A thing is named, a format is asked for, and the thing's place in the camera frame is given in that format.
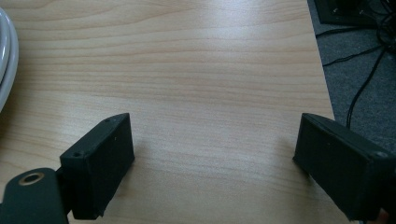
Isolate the black stand base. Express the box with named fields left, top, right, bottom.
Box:
left=313, top=0, right=387, bottom=27

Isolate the white plate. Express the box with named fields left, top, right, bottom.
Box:
left=0, top=7, right=20, bottom=113

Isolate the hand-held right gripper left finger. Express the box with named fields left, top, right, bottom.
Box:
left=59, top=112, right=135, bottom=220

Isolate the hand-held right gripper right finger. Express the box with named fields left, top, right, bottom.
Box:
left=292, top=112, right=396, bottom=222

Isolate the black cable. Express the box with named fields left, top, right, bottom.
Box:
left=346, top=49, right=387, bottom=129
left=322, top=45, right=383, bottom=67

